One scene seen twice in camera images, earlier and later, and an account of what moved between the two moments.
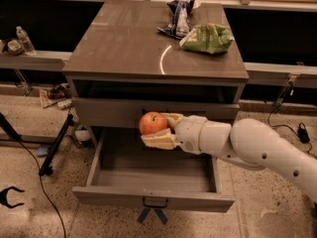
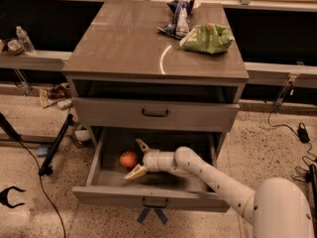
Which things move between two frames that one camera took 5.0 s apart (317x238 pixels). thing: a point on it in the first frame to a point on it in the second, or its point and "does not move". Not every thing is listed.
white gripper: x=187 y=133 to x=151 y=161
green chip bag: x=208 y=38 does not move
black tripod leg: x=47 y=168 does not move
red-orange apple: x=152 y=122 to x=128 y=159
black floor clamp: x=4 y=199 does not move
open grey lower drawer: x=126 y=171 does not move
